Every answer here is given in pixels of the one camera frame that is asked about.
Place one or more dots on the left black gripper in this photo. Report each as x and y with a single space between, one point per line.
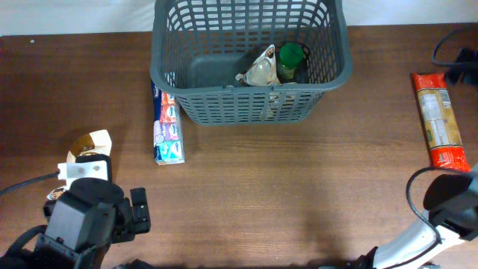
130 226

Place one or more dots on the green lid spice jar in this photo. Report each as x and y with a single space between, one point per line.
290 59

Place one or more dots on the grey plastic shopping basket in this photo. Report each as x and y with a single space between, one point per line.
199 48

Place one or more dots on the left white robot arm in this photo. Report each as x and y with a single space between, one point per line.
82 225

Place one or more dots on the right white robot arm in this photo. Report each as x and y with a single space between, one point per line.
449 217

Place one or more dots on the red spaghetti packet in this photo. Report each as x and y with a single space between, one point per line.
439 122

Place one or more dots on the brown white snack bag left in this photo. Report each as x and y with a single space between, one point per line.
93 143

